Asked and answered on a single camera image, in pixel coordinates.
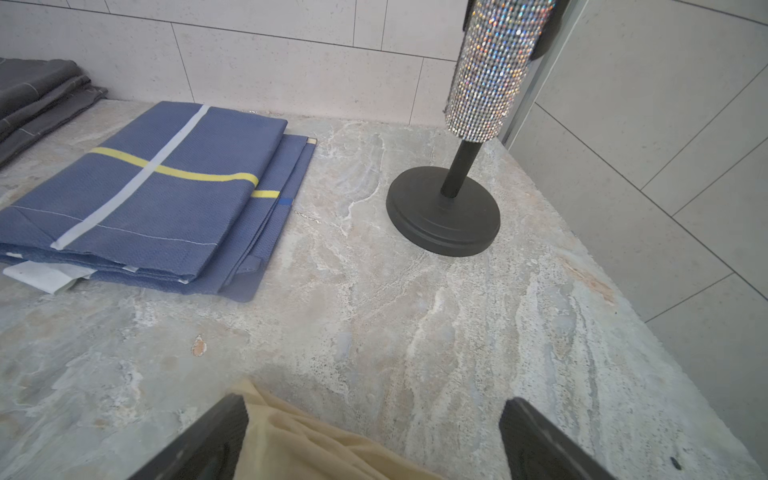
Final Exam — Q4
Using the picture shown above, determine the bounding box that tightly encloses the blue pillowcase yellow stripe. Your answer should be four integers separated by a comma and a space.
1, 102, 316, 302

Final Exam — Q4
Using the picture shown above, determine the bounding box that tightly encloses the beige and grey pillowcase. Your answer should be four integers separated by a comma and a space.
230, 379, 438, 479

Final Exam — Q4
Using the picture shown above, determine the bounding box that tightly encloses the dark grey checked pillowcase back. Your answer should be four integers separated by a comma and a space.
1, 58, 108, 165

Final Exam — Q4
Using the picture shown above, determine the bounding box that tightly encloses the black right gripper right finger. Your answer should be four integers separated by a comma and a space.
499, 397, 614, 480

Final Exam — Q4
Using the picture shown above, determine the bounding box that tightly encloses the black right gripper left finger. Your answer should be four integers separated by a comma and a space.
130, 394, 249, 480

